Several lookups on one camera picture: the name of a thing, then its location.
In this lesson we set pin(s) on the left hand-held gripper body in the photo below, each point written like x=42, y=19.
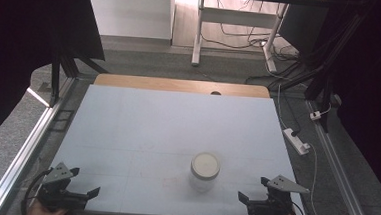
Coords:
x=57, y=174

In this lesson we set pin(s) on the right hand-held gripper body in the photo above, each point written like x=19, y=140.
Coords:
x=278, y=201

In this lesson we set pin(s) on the clear glass jar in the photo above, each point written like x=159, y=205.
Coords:
x=201, y=184

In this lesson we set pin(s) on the cream round jar lid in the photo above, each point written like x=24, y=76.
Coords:
x=205, y=164

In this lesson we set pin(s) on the person's left hand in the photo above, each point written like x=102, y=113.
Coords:
x=43, y=212

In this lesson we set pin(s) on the white power strip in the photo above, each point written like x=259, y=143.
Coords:
x=296, y=141

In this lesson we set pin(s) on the black plug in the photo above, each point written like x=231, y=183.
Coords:
x=295, y=132

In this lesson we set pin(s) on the small white adapter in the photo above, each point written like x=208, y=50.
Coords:
x=315, y=115

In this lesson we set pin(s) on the black metal stand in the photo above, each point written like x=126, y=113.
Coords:
x=55, y=79
x=325, y=85

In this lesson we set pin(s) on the white table mat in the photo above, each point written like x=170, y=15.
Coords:
x=163, y=129

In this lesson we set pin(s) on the wooden table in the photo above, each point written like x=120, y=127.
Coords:
x=180, y=85

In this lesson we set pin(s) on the black curtain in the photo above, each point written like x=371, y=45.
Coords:
x=373, y=82
x=18, y=43

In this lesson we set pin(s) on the aluminium rail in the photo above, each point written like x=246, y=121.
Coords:
x=29, y=147
x=338, y=173

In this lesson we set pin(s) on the white desk frame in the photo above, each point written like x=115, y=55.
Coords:
x=237, y=17

